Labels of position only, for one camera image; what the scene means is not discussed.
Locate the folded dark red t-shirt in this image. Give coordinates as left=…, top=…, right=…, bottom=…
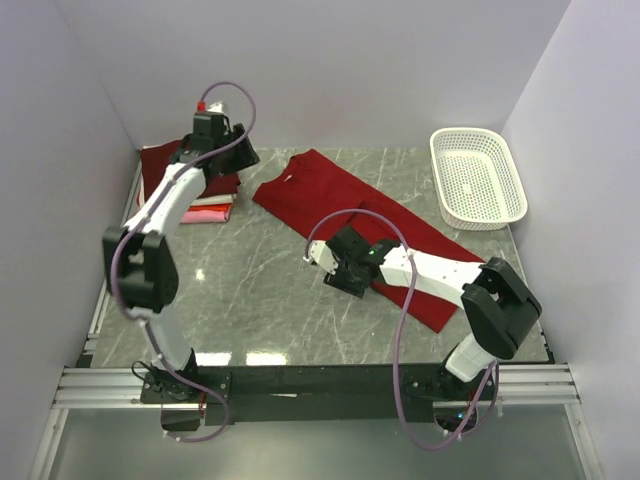
left=140, top=138, right=242, bottom=209

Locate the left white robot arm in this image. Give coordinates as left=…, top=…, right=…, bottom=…
left=102, top=104, right=259, bottom=403

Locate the white perforated plastic basket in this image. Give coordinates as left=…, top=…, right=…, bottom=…
left=429, top=127, right=528, bottom=231

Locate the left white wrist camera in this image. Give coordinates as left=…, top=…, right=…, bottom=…
left=196, top=101, right=228, bottom=116

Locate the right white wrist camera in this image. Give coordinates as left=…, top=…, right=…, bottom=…
left=303, top=240, right=339, bottom=275

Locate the aluminium extrusion rail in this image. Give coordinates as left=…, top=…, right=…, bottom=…
left=52, top=364, right=581, bottom=410

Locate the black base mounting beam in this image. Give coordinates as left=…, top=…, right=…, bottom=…
left=139, top=363, right=501, bottom=427

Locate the folded orange-red t-shirt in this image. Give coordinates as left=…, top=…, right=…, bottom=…
left=189, top=203, right=233, bottom=214

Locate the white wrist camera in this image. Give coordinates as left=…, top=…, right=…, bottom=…
left=303, top=240, right=339, bottom=275
left=196, top=101, right=228, bottom=116

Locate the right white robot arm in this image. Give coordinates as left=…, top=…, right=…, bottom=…
left=309, top=226, right=542, bottom=385

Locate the folded pink t-shirt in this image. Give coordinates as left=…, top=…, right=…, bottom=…
left=181, top=210, right=231, bottom=224

